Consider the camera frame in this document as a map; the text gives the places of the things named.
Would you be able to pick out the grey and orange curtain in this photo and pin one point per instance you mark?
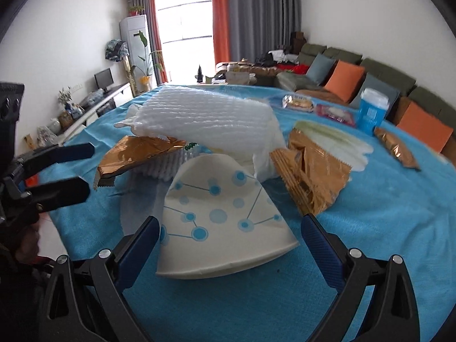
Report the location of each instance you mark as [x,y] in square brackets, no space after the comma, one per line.
[151,35]
[256,17]

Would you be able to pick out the stack of brown boxes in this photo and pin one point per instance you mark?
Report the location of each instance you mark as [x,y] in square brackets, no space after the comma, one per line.
[297,41]

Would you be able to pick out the white foam net sheet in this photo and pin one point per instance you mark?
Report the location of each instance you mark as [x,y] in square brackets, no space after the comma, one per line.
[206,117]

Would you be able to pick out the gold snack wrapper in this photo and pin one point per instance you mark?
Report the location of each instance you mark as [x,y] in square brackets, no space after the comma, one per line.
[135,156]
[313,174]

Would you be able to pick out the small plant in red pot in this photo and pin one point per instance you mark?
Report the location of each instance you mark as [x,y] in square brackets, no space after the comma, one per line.
[135,9]

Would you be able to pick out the white paper cup blue dots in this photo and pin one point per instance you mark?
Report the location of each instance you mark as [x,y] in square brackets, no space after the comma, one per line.
[221,228]

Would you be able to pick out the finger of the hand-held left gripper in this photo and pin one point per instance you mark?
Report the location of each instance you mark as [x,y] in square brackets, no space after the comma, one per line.
[60,192]
[71,153]

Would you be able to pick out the yellow snack packet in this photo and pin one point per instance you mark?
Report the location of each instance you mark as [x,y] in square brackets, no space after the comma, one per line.
[297,103]

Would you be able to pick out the sealed gold snack packet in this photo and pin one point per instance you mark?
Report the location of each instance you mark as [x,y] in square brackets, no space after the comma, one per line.
[395,146]

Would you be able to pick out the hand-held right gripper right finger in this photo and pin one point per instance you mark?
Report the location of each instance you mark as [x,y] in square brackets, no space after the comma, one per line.
[322,253]

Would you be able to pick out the blue patterned cloth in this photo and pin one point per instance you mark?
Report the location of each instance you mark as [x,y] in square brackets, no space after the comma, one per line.
[115,50]

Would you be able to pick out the orange cushion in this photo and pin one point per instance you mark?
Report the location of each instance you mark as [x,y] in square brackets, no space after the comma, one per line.
[424,128]
[343,80]

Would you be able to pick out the large window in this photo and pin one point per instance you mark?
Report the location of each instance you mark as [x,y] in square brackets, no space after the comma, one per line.
[185,25]

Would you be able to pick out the green and brown sofa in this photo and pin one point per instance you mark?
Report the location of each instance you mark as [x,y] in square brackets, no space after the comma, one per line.
[377,67]

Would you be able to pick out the grey-blue cushion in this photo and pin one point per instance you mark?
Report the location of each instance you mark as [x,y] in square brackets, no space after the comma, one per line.
[320,66]
[392,94]

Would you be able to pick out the pile of clothes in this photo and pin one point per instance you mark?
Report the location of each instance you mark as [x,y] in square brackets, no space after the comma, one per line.
[281,57]

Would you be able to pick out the blue cup with white lid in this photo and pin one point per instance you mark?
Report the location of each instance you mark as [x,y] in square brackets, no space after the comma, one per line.
[372,114]

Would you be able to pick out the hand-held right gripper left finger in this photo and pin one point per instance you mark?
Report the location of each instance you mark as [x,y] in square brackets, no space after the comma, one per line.
[139,253]

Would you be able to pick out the white standing air conditioner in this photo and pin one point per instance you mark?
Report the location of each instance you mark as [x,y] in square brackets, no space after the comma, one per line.
[131,46]

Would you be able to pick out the potted green plant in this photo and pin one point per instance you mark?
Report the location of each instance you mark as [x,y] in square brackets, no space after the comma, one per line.
[145,80]

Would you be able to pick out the person's left hand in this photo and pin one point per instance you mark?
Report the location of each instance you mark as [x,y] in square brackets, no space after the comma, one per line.
[30,237]

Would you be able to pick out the green and white plastic wrapper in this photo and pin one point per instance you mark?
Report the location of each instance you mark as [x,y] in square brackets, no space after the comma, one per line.
[191,146]

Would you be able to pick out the black monitor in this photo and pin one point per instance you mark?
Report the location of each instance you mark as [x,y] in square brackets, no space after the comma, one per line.
[103,78]

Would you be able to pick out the blue floral tablecloth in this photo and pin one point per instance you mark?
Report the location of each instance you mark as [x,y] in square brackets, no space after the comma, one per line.
[356,256]

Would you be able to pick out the pink snack packet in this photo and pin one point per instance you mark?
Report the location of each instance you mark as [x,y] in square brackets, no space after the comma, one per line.
[336,114]

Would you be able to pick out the white tv cabinet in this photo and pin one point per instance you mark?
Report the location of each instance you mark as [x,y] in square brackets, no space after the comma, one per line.
[117,94]

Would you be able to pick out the blue and white vase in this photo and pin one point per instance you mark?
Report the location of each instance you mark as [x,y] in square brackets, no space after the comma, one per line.
[69,107]

